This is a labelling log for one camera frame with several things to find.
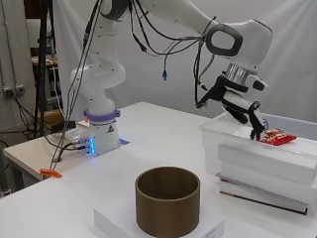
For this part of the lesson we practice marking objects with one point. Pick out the brown round tub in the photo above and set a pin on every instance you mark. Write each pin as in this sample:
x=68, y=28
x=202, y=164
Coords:
x=166, y=211

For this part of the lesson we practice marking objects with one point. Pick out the white seven-joint robot arm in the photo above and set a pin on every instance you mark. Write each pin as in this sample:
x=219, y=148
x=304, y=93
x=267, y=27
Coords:
x=99, y=76

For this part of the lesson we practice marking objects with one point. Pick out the black tripod stand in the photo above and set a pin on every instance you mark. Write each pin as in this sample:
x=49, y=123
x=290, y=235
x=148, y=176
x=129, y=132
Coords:
x=43, y=66

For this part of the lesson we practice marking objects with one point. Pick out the clear plastic box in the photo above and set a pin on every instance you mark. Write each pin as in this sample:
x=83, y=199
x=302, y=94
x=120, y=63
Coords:
x=211, y=145

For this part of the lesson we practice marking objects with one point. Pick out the orange clamp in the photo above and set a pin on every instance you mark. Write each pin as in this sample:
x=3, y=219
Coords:
x=49, y=173

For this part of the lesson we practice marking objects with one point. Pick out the red snack packet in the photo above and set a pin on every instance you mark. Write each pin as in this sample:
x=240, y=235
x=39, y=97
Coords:
x=275, y=137

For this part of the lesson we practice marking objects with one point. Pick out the white flat box stand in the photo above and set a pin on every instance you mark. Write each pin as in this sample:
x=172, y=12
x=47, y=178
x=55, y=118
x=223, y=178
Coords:
x=112, y=221
x=264, y=162
x=264, y=183

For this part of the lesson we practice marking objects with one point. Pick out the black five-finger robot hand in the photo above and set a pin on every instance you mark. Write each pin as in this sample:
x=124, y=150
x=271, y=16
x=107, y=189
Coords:
x=236, y=99

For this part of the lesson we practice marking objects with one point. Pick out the grey wall outlet box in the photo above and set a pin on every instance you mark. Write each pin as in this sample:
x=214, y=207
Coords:
x=15, y=90

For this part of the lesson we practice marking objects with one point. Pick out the brown cardboard box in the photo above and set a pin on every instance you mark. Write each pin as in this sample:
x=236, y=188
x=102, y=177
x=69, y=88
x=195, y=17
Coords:
x=52, y=117

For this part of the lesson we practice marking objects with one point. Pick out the book with dark cover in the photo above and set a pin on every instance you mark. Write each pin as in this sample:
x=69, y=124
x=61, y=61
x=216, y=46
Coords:
x=261, y=196

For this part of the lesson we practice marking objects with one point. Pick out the white hanging sheet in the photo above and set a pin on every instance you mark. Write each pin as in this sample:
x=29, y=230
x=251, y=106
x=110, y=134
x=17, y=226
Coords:
x=290, y=66

